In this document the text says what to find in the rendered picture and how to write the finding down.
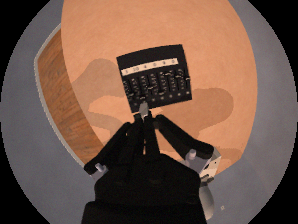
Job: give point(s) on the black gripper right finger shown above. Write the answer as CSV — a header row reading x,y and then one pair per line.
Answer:
x,y
198,154

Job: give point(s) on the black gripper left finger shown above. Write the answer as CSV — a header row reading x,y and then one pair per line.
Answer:
x,y
110,153

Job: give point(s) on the black lighting desk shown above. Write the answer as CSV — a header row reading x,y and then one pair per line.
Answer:
x,y
149,68

